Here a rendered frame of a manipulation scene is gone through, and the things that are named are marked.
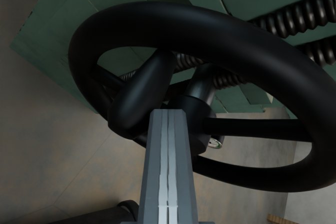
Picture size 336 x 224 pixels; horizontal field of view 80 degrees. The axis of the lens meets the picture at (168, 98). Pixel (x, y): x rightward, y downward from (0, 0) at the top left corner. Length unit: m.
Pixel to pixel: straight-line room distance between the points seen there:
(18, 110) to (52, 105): 0.12
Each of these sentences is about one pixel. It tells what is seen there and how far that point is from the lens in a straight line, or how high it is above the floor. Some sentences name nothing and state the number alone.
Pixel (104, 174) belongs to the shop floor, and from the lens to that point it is 1.13.
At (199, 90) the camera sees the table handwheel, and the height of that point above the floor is 0.82.
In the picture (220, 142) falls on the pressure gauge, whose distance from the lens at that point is 0.53.
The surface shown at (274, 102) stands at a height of 0.83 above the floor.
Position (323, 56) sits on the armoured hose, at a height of 0.93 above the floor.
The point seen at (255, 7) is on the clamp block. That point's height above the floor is 0.90.
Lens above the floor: 0.96
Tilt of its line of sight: 45 degrees down
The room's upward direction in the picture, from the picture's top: 85 degrees clockwise
